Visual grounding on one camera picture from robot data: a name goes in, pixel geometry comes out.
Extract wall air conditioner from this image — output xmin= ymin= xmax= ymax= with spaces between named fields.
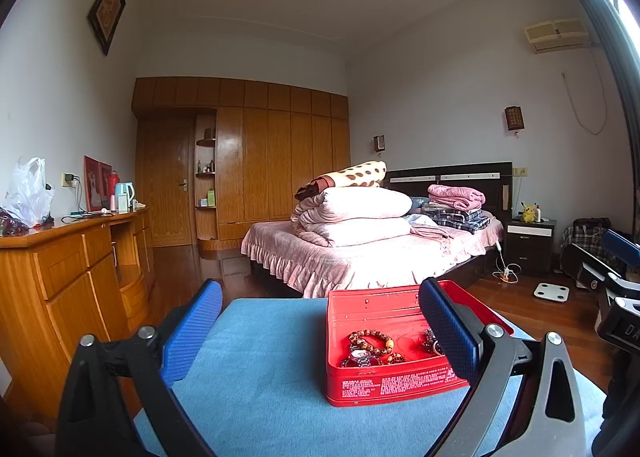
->
xmin=524 ymin=19 xmax=593 ymax=55

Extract plaid bag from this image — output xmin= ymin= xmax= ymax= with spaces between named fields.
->
xmin=560 ymin=217 xmax=612 ymax=278

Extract metal wristwatch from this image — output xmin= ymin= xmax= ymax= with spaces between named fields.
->
xmin=340 ymin=344 xmax=381 ymax=369

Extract blue tablecloth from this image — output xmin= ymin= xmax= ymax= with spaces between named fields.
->
xmin=132 ymin=297 xmax=608 ymax=457

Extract wooden door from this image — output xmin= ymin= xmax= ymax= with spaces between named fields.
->
xmin=142 ymin=118 xmax=197 ymax=248

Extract pink bedspread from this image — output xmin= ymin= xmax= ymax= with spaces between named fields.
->
xmin=241 ymin=217 xmax=506 ymax=299

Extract dark patterned cloth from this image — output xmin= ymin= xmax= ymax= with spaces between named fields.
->
xmin=0 ymin=207 xmax=31 ymax=238

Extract folded plaid clothes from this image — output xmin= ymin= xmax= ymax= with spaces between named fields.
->
xmin=425 ymin=204 xmax=492 ymax=235

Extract spotted cream blanket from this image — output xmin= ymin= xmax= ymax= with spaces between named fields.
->
xmin=294 ymin=160 xmax=388 ymax=201

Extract orange wooden bead bracelet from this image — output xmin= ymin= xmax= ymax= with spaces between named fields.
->
xmin=347 ymin=329 xmax=396 ymax=355

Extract light blue kettle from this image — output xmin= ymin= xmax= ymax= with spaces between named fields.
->
xmin=116 ymin=182 xmax=137 ymax=212

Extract dark window frame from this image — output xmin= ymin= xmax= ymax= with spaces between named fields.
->
xmin=550 ymin=0 xmax=640 ymax=238

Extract red picture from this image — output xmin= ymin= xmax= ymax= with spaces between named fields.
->
xmin=82 ymin=155 xmax=113 ymax=212

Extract dark nightstand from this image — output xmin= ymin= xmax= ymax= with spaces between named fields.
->
xmin=504 ymin=219 xmax=557 ymax=275

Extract white plastic bag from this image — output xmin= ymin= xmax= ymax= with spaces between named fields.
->
xmin=5 ymin=157 xmax=55 ymax=228

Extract wooden dresser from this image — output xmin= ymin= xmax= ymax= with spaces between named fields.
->
xmin=0 ymin=207 xmax=153 ymax=438

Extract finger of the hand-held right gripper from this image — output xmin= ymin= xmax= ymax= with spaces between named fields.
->
xmin=564 ymin=242 xmax=618 ymax=292
xmin=602 ymin=229 xmax=640 ymax=260

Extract wooden wardrobe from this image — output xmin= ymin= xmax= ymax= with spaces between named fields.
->
xmin=132 ymin=77 xmax=351 ymax=248

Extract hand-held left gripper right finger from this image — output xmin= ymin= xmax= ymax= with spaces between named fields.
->
xmin=418 ymin=277 xmax=588 ymax=457

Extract dark wooden bed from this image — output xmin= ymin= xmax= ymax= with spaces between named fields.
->
xmin=241 ymin=162 xmax=514 ymax=299

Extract red tin box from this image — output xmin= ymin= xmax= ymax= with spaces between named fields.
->
xmin=326 ymin=279 xmax=513 ymax=408

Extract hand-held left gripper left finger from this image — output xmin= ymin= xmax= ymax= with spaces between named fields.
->
xmin=55 ymin=278 xmax=224 ymax=457

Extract dark red bead bracelet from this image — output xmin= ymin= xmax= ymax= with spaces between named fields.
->
xmin=421 ymin=328 xmax=445 ymax=356

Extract dark framed wall picture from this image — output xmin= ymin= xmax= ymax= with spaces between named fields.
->
xmin=87 ymin=0 xmax=127 ymax=56

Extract pink folded quilt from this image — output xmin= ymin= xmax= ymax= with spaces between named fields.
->
xmin=292 ymin=217 xmax=413 ymax=249
xmin=292 ymin=187 xmax=413 ymax=228

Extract white bathroom scale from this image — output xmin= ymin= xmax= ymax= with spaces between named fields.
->
xmin=533 ymin=282 xmax=571 ymax=303

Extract folded pink blanket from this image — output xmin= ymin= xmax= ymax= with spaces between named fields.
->
xmin=427 ymin=184 xmax=487 ymax=211

